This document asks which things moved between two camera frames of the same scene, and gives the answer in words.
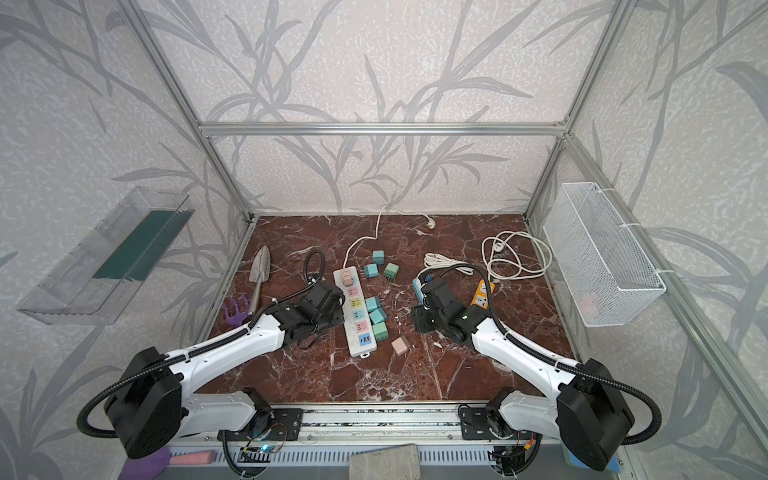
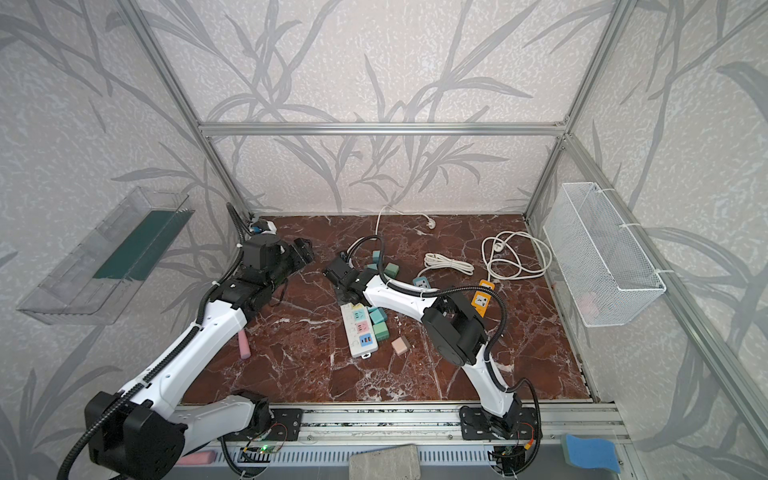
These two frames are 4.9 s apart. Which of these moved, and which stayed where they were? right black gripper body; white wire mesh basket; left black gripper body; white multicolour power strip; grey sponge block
Moved: left black gripper body; right black gripper body
Stayed: grey sponge block; white multicolour power strip; white wire mesh basket
